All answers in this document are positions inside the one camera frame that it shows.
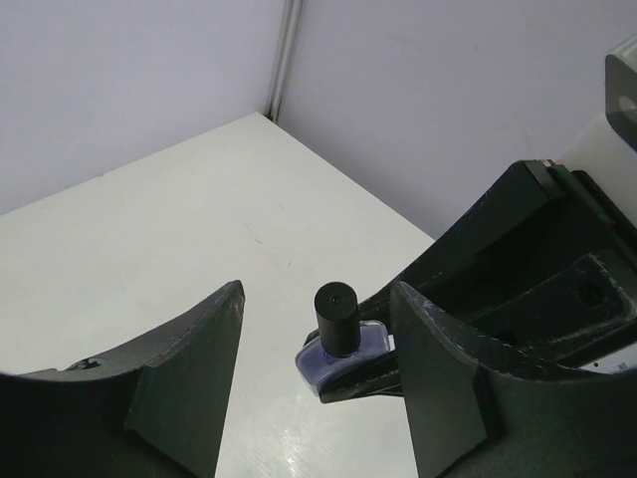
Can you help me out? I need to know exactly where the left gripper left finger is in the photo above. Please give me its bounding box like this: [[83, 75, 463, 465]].
[[1, 281, 244, 477]]

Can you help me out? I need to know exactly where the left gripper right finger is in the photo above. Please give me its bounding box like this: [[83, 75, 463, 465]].
[[390, 282, 636, 477]]

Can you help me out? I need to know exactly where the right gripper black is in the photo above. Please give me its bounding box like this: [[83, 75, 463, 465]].
[[318, 160, 636, 403]]

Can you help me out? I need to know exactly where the purple nail polish bottle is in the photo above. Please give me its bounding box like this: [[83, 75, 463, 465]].
[[295, 321, 392, 396]]

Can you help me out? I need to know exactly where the left aluminium frame post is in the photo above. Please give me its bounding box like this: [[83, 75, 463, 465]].
[[264, 0, 306, 123]]

